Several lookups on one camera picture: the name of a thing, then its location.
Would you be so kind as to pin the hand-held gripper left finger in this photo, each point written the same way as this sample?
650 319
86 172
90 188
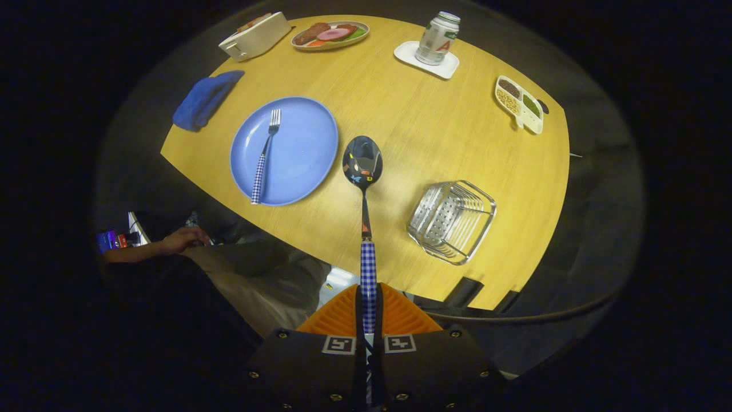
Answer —
309 372

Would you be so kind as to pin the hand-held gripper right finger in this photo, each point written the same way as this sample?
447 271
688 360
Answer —
434 372

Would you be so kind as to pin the person's khaki trousers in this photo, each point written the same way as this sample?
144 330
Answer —
269 297

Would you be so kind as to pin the white flat device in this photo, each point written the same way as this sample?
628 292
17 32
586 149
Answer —
139 229

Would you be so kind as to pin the blue plate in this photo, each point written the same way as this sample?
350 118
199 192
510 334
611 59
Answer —
303 149

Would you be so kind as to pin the lit purple screen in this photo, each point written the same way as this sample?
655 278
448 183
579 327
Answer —
108 240

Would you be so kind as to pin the white divided seasoning dish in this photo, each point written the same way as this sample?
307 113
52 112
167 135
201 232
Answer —
521 118

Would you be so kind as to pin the tan grains pile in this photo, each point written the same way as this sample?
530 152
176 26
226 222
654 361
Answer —
507 103

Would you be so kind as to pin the green powder pile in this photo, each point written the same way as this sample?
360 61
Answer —
531 106

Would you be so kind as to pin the blue cloth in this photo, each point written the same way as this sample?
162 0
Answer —
200 103

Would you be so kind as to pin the dark brown seeds pile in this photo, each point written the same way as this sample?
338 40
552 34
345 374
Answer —
509 87

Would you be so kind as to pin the white square coaster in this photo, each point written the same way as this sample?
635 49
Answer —
409 54

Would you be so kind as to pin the green-rimmed food plate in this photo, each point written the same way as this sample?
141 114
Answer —
331 46

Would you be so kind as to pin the red tomato slice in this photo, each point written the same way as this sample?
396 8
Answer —
315 43

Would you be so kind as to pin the small drink bottle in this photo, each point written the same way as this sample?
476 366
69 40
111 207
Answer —
437 40

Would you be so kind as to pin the white toaster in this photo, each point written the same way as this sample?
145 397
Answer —
257 41

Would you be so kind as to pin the pink ham slice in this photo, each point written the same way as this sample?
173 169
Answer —
333 34

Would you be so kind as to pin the brown meat patty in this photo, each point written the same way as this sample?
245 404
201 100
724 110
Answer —
311 33

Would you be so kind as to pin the green lettuce leaf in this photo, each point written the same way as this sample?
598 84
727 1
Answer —
357 33

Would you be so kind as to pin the toast slice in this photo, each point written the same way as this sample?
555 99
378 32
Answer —
254 23

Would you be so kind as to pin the black table bracket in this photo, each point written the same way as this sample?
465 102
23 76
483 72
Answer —
463 292
507 301

